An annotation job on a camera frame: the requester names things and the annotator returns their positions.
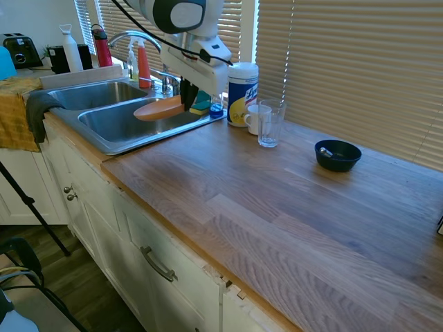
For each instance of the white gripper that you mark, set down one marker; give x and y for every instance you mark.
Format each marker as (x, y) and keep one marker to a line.
(194, 74)

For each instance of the orange plate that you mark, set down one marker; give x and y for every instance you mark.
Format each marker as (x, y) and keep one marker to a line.
(157, 111)

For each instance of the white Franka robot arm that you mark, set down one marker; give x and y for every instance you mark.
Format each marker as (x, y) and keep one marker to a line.
(180, 15)

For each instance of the white mug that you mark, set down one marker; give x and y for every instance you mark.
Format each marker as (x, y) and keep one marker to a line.
(252, 119)

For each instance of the stainless steel double sink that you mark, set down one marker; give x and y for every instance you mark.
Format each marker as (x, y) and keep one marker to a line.
(114, 128)

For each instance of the chrome sink faucet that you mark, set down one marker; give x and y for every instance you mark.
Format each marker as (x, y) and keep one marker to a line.
(131, 33)

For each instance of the green and yellow sponge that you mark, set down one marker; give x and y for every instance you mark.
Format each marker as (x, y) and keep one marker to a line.
(203, 98)
(200, 108)

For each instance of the clear dish soap bottle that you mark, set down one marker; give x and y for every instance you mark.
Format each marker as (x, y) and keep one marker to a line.
(216, 109)

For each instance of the Lysol wipes canister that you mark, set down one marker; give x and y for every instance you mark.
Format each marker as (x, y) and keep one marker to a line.
(242, 93)

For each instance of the orange spray bottle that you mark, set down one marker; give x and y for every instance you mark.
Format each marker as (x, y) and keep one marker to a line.
(144, 69)

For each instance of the clear drinking glass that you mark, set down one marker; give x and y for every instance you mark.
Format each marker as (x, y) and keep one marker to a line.
(273, 131)

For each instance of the red water bottle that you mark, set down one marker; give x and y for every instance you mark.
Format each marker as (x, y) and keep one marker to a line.
(103, 50)

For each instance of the black canister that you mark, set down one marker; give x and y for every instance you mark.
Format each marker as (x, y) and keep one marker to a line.
(59, 60)
(86, 57)

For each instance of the white wooden board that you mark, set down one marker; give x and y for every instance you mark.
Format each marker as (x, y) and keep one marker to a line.
(79, 77)

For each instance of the white water bottle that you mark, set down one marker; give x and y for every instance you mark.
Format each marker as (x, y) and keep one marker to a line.
(72, 52)

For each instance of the small beige window blind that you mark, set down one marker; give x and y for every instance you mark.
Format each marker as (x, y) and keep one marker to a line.
(84, 24)

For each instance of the small metal object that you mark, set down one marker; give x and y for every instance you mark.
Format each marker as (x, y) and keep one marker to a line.
(325, 151)

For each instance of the white kitchen cabinet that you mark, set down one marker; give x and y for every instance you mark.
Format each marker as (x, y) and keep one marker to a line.
(114, 221)

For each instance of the small green plant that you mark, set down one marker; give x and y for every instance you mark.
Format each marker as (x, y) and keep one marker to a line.
(46, 52)

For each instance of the grey dish cloth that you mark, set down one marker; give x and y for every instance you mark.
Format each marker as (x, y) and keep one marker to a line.
(36, 110)

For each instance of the metal cabinet knob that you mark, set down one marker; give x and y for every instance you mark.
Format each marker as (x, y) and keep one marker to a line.
(72, 197)
(68, 189)

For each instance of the wide beige window blind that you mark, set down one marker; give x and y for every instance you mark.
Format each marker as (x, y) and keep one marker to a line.
(346, 62)

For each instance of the dark blue bowl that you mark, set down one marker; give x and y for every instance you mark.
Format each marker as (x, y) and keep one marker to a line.
(337, 164)

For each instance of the black toaster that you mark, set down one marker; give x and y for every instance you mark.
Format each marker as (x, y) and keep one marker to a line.
(20, 52)

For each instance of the yellow patterned cloth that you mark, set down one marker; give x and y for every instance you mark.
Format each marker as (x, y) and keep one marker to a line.
(12, 114)

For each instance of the light blue plastic container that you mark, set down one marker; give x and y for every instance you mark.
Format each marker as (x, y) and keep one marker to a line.
(6, 65)

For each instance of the white side cabinet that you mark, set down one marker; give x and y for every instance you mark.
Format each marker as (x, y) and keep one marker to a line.
(24, 186)

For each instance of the black tripod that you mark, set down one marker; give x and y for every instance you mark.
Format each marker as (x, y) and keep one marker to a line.
(33, 205)

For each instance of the black cart frame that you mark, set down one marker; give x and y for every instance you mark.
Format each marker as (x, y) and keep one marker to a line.
(24, 254)

